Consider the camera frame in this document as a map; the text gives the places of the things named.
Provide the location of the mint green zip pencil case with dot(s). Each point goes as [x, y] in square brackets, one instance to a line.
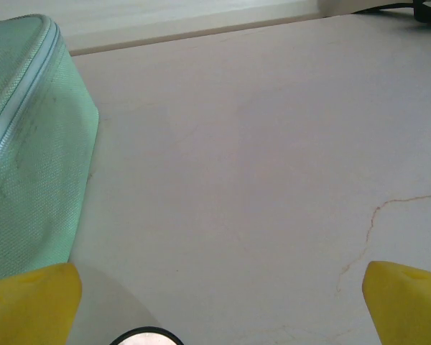
[32, 161]

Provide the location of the black rimmed round object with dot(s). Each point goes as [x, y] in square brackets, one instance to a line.
[122, 337]

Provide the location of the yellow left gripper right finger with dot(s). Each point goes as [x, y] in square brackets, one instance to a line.
[409, 309]

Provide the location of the black backpack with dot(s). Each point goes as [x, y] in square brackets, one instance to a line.
[429, 10]

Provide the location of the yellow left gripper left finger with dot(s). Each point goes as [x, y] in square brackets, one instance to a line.
[28, 309]

